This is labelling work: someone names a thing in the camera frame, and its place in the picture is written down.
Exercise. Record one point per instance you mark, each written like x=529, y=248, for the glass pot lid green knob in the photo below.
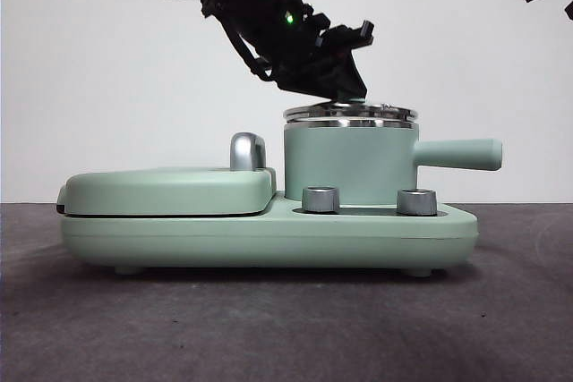
x=349, y=110

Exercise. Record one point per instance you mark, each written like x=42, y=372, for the mint green breakfast maker base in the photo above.
x=179, y=239

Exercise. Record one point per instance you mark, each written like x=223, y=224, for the mint green steamer pot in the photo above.
x=349, y=158

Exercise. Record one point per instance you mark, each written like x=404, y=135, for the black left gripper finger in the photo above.
x=349, y=78
x=304, y=84

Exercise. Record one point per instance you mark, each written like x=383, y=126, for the silver control knob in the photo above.
x=417, y=203
x=321, y=200

